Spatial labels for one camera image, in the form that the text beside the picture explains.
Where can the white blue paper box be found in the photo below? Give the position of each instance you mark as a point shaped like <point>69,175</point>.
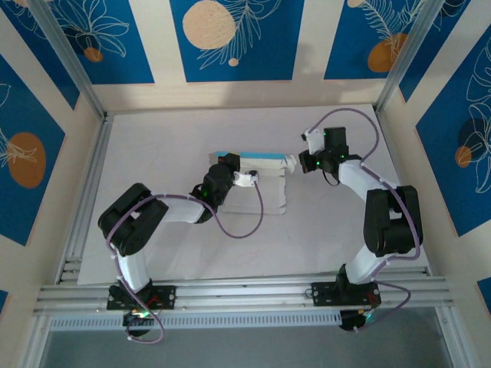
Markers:
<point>272,195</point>

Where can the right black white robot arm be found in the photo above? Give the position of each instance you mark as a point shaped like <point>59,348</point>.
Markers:
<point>391,226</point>

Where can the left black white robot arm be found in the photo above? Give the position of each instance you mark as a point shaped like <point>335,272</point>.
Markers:
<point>134,222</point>

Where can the white table sheet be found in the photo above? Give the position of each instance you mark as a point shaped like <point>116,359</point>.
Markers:
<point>299,253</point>

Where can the right black electronics module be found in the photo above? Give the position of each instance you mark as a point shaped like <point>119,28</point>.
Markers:
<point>351,322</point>

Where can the black electronics module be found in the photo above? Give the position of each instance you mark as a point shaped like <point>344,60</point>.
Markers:
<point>351,322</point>
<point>140,325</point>

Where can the left black electronics module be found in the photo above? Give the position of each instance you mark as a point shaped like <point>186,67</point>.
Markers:
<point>140,325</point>

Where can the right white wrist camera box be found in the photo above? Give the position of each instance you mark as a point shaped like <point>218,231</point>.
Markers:
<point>315,142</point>

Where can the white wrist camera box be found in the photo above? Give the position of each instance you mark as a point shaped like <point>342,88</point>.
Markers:
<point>245,179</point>
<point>315,142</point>

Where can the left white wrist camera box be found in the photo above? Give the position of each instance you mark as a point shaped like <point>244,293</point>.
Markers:
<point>245,179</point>

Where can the long aluminium frame rail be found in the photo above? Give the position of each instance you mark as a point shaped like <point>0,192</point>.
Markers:
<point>249,295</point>

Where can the aluminium side rail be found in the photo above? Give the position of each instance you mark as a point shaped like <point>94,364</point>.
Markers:
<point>99,153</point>

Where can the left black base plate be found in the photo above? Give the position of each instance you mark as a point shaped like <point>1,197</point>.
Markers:
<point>165,297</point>

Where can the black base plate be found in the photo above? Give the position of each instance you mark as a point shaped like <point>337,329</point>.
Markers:
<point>165,297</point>
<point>324,293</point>

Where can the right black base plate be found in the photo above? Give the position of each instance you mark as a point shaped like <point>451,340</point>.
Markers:
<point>324,293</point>

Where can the right aluminium frame post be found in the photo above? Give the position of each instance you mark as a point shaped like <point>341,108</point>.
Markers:
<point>410,50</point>

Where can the aluminium frame post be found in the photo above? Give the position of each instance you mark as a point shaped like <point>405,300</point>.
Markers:
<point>69,57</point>
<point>410,50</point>

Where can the left aluminium frame post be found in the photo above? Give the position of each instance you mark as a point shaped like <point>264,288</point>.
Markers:
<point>69,57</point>

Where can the right aluminium frame leg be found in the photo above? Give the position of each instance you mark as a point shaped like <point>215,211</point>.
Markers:
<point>450,345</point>

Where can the aluminium frame leg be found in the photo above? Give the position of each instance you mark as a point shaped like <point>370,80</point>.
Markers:
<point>450,345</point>
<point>34,345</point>

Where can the left aluminium frame leg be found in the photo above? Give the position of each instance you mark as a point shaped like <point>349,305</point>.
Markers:
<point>34,345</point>

